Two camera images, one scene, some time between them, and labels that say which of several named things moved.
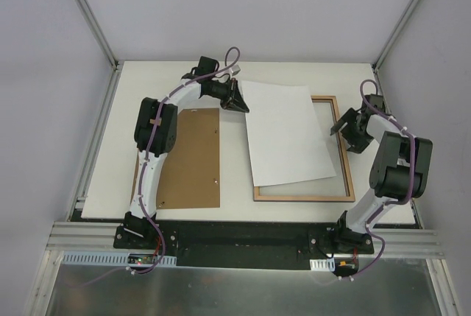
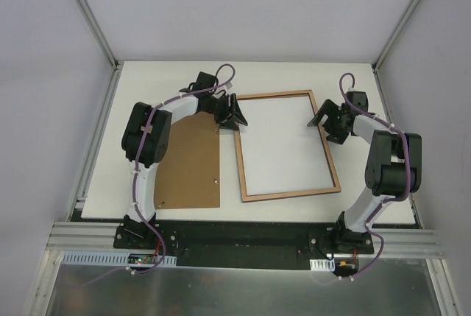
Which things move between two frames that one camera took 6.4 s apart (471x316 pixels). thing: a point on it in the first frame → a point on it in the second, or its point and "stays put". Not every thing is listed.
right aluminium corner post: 402,21 stays put
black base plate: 248,244 stays put
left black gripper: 231,93 → 228,110
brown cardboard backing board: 190,177 stays put
